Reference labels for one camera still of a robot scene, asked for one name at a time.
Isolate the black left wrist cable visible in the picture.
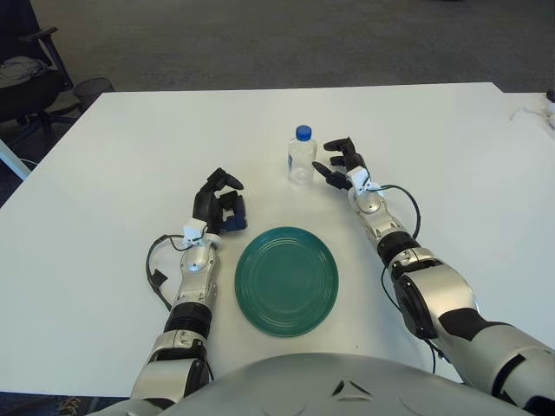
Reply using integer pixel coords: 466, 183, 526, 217
146, 234, 192, 312

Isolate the grey cloth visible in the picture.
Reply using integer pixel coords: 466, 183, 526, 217
0, 55, 47, 86

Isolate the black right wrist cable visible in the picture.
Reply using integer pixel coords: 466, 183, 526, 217
376, 184, 422, 239

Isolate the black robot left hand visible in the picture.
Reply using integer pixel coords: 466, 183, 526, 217
192, 167, 249, 237

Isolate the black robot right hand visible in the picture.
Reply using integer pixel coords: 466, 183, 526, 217
311, 137, 369, 191

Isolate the black office chair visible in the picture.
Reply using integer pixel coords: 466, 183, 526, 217
0, 0, 83, 135

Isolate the white controller strap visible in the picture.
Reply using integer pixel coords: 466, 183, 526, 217
509, 103, 548, 122

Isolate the clear bottle with blue cap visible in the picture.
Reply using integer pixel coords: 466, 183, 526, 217
286, 124, 318, 185

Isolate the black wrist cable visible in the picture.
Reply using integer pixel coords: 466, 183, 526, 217
146, 234, 192, 312
376, 184, 422, 239

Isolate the white desk leg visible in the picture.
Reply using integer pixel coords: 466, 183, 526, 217
0, 140, 34, 179

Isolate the black wire mesh wastebasket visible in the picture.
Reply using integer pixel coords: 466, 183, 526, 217
71, 76, 116, 109

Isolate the thin black right elbow cable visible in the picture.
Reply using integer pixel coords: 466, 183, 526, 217
381, 264, 440, 374

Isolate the silver robot torso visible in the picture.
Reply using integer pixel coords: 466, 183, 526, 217
86, 351, 534, 416

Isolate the green round plate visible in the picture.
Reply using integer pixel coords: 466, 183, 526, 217
233, 225, 341, 338

